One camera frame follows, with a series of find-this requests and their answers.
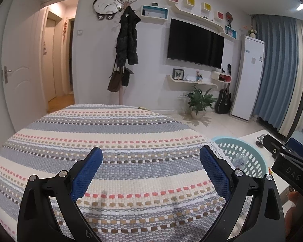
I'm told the potted green plant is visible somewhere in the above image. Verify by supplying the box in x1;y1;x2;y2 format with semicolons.
183;86;218;120

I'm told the black acoustic guitar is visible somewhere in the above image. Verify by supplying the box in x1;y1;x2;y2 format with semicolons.
215;83;232;114

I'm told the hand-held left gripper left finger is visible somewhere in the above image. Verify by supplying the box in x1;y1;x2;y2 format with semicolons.
16;146;103;242

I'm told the black padded coat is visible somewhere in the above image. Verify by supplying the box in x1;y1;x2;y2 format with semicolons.
115;6;141;67

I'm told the small teal box shelf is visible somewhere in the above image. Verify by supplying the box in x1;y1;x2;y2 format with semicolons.
225;25;237;39

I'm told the brown handbag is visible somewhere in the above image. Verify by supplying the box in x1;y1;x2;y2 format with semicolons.
107;68;123;92

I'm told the black wall television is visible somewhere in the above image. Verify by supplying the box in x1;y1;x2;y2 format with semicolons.
167;18;225;68

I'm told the teal box wall shelf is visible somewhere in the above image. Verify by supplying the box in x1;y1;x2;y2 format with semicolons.
141;4;169;21

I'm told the white curved wall shelf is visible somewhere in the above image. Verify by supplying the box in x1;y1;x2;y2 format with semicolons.
173;3;236;41

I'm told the black handbag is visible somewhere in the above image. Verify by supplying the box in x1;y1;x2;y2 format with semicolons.
122;68;133;87

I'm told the metal door handle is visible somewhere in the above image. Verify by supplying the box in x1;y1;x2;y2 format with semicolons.
2;66;13;83

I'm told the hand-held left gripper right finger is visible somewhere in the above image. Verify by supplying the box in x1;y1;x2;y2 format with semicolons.
199;145;286;242

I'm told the clear plastic bottle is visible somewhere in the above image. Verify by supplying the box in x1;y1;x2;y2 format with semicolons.
231;154;249;170

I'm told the white hallway door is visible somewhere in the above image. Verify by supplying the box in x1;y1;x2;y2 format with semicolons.
46;18;58;102

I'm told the pink coat rack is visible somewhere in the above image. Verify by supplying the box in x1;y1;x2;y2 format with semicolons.
115;0;147;105

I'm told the light blue plastic basket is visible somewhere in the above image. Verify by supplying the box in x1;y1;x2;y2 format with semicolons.
211;136;267;182

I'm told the white room door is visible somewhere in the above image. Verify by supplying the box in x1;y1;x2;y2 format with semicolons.
1;0;48;131

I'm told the white wavy wall shelf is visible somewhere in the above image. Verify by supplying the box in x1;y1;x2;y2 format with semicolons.
167;74;219;89

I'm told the striped woven blanket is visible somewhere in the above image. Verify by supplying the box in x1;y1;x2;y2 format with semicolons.
0;103;245;242

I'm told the blue white curtain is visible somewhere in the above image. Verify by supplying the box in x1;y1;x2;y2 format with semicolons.
250;14;303;144

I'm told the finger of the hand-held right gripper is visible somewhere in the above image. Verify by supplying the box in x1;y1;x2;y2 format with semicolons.
264;135;303;167
288;137;303;158

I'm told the white standing air conditioner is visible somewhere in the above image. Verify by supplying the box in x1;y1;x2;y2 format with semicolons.
230;35;265;123

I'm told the panda wall clock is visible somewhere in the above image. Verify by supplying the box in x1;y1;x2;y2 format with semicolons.
93;0;122;21

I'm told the person's right hand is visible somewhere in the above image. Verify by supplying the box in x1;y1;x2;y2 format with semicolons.
284;190;303;239

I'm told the white red box shelf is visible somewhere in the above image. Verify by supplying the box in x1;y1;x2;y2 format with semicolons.
211;71;233;83

